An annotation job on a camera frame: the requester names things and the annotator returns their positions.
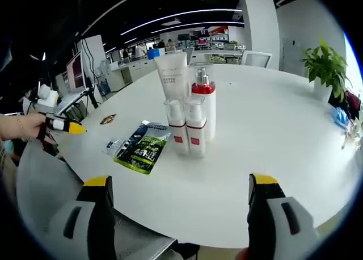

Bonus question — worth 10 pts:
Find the blue storage box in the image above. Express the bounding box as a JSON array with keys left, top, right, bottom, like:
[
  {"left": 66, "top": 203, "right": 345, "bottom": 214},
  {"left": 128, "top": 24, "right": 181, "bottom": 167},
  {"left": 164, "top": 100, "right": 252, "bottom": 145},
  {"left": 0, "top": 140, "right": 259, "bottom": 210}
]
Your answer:
[{"left": 147, "top": 47, "right": 166, "bottom": 60}]

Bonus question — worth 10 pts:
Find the white office chair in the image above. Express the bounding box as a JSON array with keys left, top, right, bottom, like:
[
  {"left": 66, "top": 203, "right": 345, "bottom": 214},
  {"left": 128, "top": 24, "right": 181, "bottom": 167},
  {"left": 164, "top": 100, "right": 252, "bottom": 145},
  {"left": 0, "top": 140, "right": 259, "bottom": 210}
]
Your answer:
[{"left": 240, "top": 50, "right": 273, "bottom": 69}]

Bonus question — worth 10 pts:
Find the red-collar skincare spray bottle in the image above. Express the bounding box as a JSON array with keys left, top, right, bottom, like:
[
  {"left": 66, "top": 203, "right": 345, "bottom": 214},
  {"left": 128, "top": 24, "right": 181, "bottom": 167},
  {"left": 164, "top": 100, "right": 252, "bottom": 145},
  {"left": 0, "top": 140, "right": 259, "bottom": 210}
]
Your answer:
[{"left": 189, "top": 62, "right": 218, "bottom": 140}]

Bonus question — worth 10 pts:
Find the potted green plant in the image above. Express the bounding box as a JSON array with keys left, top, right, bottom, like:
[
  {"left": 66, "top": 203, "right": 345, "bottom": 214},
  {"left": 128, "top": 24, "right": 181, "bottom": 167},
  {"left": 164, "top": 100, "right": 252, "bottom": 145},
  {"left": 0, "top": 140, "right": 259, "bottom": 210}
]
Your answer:
[{"left": 299, "top": 38, "right": 353, "bottom": 102}]

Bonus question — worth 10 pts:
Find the small white skincare pump bottle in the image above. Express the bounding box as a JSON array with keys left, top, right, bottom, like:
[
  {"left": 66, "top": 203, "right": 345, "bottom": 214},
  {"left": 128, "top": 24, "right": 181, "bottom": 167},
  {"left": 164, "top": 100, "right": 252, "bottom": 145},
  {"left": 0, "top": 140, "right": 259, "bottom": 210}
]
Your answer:
[
  {"left": 184, "top": 97, "right": 208, "bottom": 159},
  {"left": 163, "top": 98, "right": 191, "bottom": 157}
]

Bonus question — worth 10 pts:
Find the grey mesh chair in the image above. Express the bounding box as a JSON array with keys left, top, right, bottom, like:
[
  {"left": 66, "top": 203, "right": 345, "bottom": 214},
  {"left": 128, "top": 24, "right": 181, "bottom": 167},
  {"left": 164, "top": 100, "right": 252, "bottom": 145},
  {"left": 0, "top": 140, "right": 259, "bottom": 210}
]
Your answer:
[{"left": 16, "top": 142, "right": 176, "bottom": 260}]

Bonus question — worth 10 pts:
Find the white laptop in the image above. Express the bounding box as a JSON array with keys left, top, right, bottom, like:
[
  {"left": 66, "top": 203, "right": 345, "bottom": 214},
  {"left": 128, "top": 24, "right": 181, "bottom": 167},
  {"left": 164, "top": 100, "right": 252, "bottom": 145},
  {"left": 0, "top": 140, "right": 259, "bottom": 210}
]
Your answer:
[{"left": 53, "top": 50, "right": 90, "bottom": 115}]

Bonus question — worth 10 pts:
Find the green and black sachet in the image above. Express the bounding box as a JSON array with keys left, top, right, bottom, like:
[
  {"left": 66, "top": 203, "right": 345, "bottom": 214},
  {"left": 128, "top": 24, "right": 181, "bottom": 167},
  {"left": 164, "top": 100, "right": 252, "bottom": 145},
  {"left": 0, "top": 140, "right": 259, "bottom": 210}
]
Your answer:
[{"left": 113, "top": 135, "right": 167, "bottom": 175}]

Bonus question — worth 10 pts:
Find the white skincare tube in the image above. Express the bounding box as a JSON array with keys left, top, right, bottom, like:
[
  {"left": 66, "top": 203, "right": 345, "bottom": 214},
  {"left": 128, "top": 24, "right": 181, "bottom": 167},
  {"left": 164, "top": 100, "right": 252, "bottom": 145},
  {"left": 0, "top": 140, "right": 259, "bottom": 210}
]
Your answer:
[{"left": 154, "top": 52, "right": 190, "bottom": 100}]

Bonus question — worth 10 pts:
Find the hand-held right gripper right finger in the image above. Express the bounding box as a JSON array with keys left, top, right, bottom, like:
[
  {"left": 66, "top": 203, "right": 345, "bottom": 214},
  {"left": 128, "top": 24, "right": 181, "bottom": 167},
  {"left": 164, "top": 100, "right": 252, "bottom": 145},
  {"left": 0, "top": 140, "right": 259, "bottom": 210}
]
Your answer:
[{"left": 247, "top": 173, "right": 320, "bottom": 260}]

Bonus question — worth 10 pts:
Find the black laptop stand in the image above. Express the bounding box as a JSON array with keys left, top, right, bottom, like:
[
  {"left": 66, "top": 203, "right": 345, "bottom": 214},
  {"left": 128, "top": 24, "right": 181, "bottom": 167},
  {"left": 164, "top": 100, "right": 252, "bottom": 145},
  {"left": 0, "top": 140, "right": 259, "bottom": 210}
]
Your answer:
[{"left": 85, "top": 85, "right": 99, "bottom": 109}]

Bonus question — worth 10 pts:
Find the blue cloth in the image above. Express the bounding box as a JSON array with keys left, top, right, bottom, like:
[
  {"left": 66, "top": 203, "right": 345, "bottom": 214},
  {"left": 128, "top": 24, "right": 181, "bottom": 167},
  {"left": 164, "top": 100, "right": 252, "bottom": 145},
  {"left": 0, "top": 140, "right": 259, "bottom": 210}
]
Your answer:
[{"left": 330, "top": 106, "right": 351, "bottom": 128}]

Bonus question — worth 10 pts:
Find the dark red bag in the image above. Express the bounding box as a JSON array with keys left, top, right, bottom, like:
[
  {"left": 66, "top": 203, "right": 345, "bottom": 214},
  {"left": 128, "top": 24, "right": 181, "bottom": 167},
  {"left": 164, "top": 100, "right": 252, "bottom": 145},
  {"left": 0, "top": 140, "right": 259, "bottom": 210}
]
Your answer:
[{"left": 344, "top": 91, "right": 362, "bottom": 120}]

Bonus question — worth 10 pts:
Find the gold foil sachet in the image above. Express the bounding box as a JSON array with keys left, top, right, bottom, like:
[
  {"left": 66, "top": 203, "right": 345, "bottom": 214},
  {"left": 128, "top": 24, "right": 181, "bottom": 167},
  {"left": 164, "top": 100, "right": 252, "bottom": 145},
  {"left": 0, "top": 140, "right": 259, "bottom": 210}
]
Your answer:
[{"left": 99, "top": 114, "right": 117, "bottom": 125}]

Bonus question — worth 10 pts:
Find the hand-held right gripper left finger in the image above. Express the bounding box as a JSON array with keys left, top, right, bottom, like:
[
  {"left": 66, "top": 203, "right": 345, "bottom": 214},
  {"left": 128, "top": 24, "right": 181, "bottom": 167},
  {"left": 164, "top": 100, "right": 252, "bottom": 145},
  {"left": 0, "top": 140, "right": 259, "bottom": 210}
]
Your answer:
[{"left": 42, "top": 174, "right": 117, "bottom": 260}]

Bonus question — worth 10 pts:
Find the person's left hand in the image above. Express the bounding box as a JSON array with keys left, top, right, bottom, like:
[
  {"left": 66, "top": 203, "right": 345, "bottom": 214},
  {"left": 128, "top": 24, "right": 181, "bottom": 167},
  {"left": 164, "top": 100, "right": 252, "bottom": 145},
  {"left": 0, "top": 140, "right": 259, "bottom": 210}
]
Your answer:
[{"left": 19, "top": 113, "right": 48, "bottom": 141}]

